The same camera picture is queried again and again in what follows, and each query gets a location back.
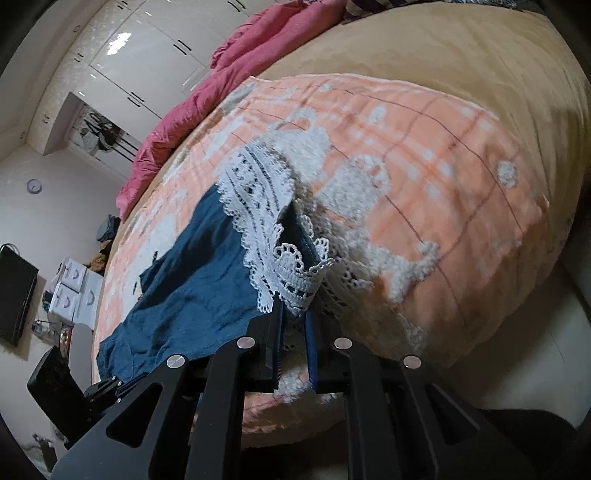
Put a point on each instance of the black wall television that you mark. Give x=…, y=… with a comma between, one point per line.
x=16, y=300

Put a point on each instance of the round wall clock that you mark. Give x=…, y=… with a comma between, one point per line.
x=34, y=186

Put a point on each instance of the dark clothes pile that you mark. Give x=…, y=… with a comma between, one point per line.
x=108, y=226

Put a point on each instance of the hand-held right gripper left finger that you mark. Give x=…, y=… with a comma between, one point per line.
x=278, y=351

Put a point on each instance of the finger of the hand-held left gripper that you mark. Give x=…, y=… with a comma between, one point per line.
x=104, y=394

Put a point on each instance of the tan bed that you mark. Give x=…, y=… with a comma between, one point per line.
x=438, y=50

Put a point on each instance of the orange and white printed blanket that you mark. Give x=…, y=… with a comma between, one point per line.
x=415, y=184

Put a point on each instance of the blue pants with white lace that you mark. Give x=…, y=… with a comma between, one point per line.
x=194, y=286

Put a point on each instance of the pink quilt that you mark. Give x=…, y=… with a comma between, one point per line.
x=184, y=115

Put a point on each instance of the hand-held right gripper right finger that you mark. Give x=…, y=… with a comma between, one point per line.
x=310, y=353

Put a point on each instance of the brown plush toy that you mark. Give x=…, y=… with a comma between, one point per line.
x=97, y=262

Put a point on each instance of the white glossy wardrobe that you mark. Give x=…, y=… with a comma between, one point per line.
x=152, y=46

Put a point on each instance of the white rounded panel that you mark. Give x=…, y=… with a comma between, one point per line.
x=81, y=350

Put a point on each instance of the cluttered side table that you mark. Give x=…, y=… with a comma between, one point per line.
x=51, y=330

